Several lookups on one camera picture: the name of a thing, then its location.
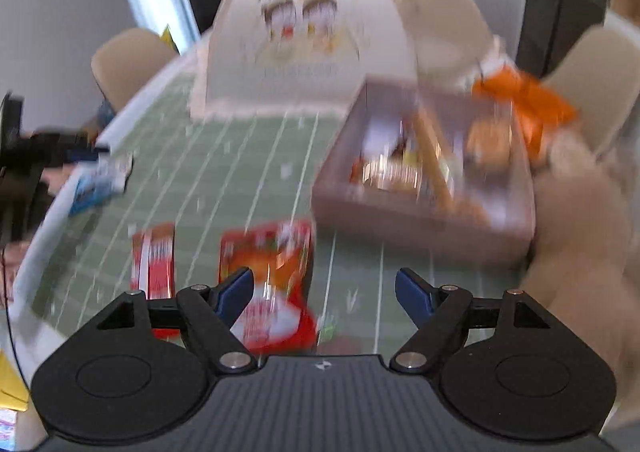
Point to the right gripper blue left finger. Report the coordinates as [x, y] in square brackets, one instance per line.
[204, 316]

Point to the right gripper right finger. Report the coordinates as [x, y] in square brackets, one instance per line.
[443, 317]

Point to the red white snack bag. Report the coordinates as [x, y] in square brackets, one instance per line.
[280, 254]

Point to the blue snack bag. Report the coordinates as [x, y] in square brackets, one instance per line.
[100, 182]

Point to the small red snack packet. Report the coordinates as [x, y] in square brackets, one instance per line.
[153, 262]

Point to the round bread package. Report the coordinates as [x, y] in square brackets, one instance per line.
[489, 143]

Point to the long bread stick package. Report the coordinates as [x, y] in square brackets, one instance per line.
[440, 168]

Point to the green grid tablecloth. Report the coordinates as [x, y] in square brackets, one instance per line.
[205, 179]

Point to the beige chair left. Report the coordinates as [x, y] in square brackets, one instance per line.
[127, 62]

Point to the brown plush teddy bear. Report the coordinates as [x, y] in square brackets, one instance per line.
[581, 250]

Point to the pink gift box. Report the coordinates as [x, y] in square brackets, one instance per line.
[372, 182]

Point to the orange snack bag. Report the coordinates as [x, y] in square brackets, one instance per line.
[539, 110]

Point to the beige chair behind box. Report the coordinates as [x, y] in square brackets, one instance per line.
[599, 76]

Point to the white food cover tent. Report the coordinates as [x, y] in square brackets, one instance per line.
[285, 57]

